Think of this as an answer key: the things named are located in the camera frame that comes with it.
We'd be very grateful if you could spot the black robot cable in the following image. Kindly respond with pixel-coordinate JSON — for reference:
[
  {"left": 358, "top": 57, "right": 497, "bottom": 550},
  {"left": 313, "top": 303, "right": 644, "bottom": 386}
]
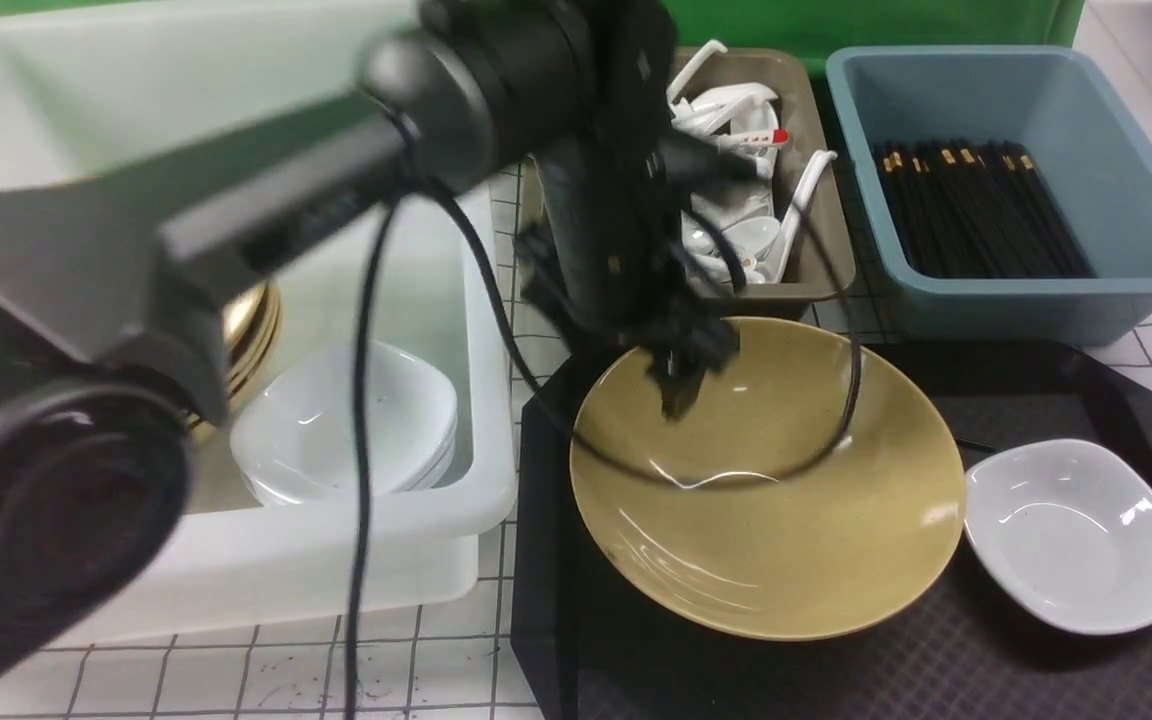
[{"left": 341, "top": 175, "right": 863, "bottom": 720}]

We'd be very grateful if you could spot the stacked tan bowl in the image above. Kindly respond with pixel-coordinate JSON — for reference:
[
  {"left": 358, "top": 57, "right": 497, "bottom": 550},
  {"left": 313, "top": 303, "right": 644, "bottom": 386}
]
[
  {"left": 227, "top": 288, "right": 285, "bottom": 420},
  {"left": 223, "top": 283, "right": 276, "bottom": 395}
]

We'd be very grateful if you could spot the pile of white spoons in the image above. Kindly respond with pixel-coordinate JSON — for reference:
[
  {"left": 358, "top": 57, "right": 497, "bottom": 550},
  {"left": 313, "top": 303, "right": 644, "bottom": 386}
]
[{"left": 672, "top": 82, "right": 790, "bottom": 232}]

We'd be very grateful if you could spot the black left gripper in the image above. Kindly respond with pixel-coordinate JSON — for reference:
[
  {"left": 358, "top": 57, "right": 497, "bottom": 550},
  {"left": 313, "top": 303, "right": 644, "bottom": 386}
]
[{"left": 521, "top": 129, "right": 742, "bottom": 420}]

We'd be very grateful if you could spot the tan noodle bowl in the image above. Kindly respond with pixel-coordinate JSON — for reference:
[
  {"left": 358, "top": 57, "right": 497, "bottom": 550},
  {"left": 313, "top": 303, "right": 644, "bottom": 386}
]
[{"left": 570, "top": 316, "right": 967, "bottom": 641}]

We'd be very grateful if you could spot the bundle of black chopsticks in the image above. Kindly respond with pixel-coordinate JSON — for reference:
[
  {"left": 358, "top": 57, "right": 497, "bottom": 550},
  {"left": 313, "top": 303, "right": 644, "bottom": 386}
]
[{"left": 870, "top": 138, "right": 1094, "bottom": 281}]

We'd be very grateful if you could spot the white spoon leaning right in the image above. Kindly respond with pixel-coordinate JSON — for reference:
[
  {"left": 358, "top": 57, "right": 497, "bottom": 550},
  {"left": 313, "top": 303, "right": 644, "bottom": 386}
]
[{"left": 761, "top": 150, "right": 838, "bottom": 283}]

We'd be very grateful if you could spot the olive brown spoon bin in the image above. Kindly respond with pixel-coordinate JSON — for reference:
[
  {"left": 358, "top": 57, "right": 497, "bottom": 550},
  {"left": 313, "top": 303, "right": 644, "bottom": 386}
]
[{"left": 682, "top": 47, "right": 856, "bottom": 320}]

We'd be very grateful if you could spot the white spoon upright handle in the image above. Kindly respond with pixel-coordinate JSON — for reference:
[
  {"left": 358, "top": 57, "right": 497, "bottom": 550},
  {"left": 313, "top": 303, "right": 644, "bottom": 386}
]
[{"left": 666, "top": 38, "right": 728, "bottom": 106}]

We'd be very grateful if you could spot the white square dish stack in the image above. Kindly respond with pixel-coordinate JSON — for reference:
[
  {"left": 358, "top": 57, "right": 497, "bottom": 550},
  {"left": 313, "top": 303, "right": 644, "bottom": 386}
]
[{"left": 229, "top": 341, "right": 460, "bottom": 506}]

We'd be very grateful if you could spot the blue chopstick bin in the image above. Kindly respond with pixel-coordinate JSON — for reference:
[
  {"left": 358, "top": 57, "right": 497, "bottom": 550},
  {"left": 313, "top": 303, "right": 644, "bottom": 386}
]
[{"left": 826, "top": 45, "right": 1152, "bottom": 346}]

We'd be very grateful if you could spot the green backdrop cloth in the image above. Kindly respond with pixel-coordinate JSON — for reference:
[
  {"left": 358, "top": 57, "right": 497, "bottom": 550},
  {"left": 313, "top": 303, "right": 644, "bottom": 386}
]
[{"left": 0, "top": 1, "right": 1082, "bottom": 88}]

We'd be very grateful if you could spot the white square side dish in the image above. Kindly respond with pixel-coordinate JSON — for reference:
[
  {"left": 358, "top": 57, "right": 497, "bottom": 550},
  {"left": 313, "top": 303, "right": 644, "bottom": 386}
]
[{"left": 965, "top": 438, "right": 1152, "bottom": 635}]

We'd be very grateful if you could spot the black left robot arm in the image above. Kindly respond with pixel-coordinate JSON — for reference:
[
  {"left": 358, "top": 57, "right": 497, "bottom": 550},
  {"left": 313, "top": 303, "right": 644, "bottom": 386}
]
[{"left": 0, "top": 1, "right": 759, "bottom": 676}]

